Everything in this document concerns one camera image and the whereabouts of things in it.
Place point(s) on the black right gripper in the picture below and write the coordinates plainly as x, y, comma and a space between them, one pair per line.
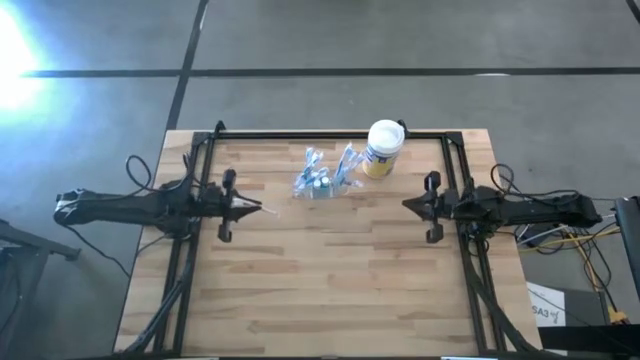
440, 205

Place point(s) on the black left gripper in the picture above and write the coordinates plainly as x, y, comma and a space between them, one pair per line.
225, 205

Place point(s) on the orange white toothbrush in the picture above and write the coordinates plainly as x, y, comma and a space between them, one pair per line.
267, 210

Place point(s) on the blue white toothbrush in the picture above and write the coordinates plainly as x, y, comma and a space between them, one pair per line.
303, 175
350, 162
352, 182
341, 172
317, 160
344, 161
310, 159

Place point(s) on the purple white toothbrush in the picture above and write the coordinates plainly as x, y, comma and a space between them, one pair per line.
356, 161

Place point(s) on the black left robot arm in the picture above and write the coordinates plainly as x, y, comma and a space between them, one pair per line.
125, 207

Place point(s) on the yellow white disinfecting wipes canister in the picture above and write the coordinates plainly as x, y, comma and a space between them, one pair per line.
382, 150

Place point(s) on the white paper label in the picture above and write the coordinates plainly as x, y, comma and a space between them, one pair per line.
542, 310

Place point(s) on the black metal stand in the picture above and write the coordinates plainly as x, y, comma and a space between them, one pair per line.
50, 245

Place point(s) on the black monitor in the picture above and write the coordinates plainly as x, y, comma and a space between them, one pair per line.
630, 240

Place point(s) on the black aluminium table frame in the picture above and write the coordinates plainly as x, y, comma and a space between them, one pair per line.
300, 135

